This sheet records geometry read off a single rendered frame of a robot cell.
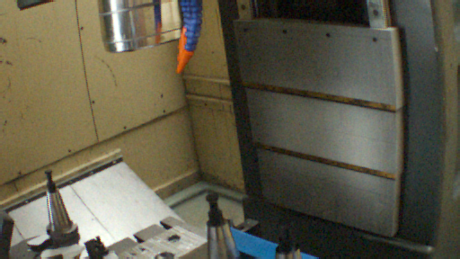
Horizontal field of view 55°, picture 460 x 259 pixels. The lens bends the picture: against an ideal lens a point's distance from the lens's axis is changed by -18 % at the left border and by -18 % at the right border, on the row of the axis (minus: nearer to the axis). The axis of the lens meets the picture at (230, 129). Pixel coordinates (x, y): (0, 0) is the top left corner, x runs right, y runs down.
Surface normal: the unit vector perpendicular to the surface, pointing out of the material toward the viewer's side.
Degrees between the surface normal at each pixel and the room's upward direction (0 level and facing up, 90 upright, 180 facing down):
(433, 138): 90
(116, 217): 24
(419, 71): 90
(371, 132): 90
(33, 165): 90
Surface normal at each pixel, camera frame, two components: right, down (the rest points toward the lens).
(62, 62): 0.69, 0.15
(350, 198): -0.73, 0.33
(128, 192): 0.15, -0.79
